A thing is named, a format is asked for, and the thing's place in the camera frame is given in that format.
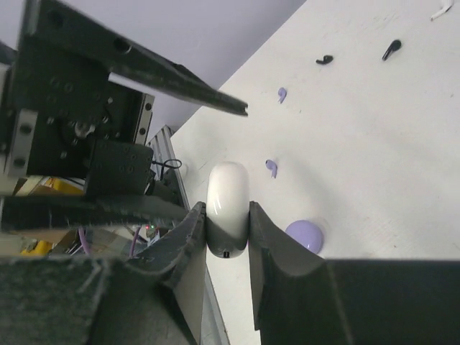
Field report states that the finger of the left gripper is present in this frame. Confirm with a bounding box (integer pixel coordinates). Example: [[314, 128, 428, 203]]
[[1, 195, 187, 230], [21, 1, 248, 116]]

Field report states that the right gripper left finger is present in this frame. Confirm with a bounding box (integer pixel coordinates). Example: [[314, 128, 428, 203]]
[[1, 202, 206, 344]]

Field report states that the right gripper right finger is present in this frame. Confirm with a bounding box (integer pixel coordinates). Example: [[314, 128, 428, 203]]
[[249, 202, 459, 344]]

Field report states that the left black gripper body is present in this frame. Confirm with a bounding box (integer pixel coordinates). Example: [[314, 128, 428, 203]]
[[1, 37, 154, 196]]

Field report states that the white earbud case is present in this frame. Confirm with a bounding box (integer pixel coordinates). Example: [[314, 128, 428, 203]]
[[206, 162, 249, 259]]

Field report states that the white earbud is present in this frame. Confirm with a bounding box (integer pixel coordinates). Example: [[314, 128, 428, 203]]
[[430, 0, 454, 22]]

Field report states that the purple earbud case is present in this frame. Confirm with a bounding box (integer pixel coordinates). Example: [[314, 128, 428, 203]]
[[285, 220, 324, 254]]

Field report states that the purple earbud lower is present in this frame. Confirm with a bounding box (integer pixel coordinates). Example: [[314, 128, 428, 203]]
[[265, 160, 277, 179]]

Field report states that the purple earbud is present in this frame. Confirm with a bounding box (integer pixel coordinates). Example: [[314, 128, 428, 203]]
[[277, 87, 288, 104], [265, 160, 277, 179]]

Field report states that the purple earbud left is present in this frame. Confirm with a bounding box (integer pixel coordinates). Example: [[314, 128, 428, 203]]
[[277, 87, 288, 104]]

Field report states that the black earbud near gripper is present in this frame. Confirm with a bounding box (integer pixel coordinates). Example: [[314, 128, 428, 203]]
[[316, 55, 334, 65]]

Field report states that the black earbud upright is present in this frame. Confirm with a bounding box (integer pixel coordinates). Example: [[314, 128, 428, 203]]
[[382, 40, 402, 61]]

